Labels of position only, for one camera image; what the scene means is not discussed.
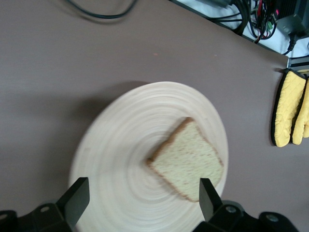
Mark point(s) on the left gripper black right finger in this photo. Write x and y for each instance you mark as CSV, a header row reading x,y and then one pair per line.
x,y
208,200

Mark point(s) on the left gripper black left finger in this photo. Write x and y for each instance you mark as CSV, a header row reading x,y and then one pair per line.
x,y
74,200

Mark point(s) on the brown toast slice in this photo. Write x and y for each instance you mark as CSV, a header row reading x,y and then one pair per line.
x,y
188,162

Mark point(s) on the round wooden plate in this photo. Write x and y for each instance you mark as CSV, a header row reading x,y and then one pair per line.
x,y
125,145

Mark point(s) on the yellow quilted oven mitt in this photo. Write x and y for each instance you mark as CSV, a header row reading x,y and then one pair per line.
x,y
303,120
285,108

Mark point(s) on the brown table cover sheet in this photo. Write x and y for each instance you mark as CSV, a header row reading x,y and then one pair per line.
x,y
48,72

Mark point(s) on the wooden strut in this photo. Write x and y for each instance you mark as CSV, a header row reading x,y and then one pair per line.
x,y
303,70

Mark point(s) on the black power adapter box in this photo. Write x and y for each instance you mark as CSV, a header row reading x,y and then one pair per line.
x,y
293,19

